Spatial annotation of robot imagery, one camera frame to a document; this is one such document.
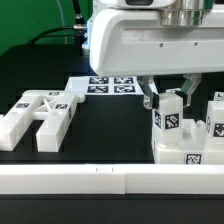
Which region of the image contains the white front rail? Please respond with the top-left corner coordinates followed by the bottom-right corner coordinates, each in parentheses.
top-left (0, 164), bottom-right (224, 194)

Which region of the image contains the black cable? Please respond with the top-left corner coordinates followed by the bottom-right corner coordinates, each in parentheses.
top-left (27, 0), bottom-right (91, 46)

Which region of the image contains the white tagged block right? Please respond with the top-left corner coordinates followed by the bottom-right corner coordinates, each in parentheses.
top-left (214, 92), bottom-right (224, 101)

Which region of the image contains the white tagged cube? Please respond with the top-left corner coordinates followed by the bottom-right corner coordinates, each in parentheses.
top-left (166, 88), bottom-right (181, 93)

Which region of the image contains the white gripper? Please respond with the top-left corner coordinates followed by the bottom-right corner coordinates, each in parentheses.
top-left (90, 8), bottom-right (224, 110)

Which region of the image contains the white chair back frame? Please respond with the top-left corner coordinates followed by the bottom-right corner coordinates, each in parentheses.
top-left (0, 90), bottom-right (85, 152)

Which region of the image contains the white marker base plate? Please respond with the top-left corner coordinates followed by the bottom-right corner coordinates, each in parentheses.
top-left (65, 76), bottom-right (143, 95)

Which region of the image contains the white chair seat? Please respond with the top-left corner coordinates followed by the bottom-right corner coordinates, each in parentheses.
top-left (151, 119), bottom-right (224, 165)

